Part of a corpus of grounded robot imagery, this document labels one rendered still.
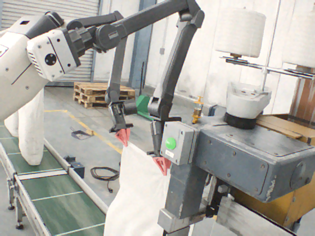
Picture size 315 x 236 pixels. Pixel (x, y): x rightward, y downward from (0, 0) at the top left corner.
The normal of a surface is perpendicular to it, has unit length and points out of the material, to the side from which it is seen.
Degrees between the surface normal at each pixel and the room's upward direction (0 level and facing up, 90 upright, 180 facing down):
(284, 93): 90
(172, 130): 90
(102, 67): 90
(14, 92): 115
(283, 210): 90
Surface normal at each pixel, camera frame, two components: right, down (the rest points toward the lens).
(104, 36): 0.56, 0.17
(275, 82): -0.78, 0.04
